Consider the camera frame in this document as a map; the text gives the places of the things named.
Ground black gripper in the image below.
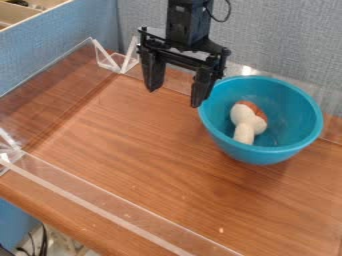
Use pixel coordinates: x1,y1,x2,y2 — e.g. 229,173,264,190
138,27,232,108

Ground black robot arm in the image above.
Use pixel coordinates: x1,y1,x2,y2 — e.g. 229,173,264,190
138,0,233,108

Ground blue plastic bowl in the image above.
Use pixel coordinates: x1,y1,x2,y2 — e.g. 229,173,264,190
198,75,324,165

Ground wooden shelf unit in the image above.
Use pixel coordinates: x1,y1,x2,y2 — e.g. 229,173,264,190
0,0,74,32

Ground clear acrylic barrier frame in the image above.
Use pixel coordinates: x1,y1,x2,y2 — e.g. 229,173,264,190
0,39,342,256

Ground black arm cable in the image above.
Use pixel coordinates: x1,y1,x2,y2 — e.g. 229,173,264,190
205,0,233,24

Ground black floor cables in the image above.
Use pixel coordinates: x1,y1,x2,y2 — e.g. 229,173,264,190
0,223,51,256

